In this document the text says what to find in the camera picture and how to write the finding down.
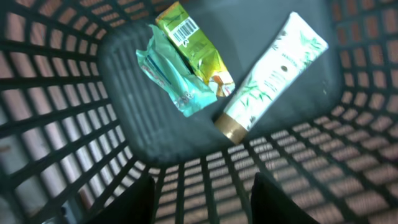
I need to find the white bamboo print tube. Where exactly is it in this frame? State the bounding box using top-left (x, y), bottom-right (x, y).
top-left (215, 11), bottom-right (328, 144)

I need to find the grey plastic mesh basket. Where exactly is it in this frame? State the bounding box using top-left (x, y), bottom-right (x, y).
top-left (1, 0), bottom-right (397, 223)

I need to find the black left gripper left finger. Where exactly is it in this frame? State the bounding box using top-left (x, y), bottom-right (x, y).
top-left (87, 175), bottom-right (155, 224)

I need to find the teal plastic packet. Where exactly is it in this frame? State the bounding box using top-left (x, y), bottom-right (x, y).
top-left (136, 24), bottom-right (217, 117)

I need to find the green yellow snack pouch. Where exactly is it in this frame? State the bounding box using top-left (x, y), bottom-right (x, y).
top-left (155, 1), bottom-right (235, 97)

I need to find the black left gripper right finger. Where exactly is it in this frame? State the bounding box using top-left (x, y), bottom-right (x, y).
top-left (251, 172), bottom-right (318, 224)

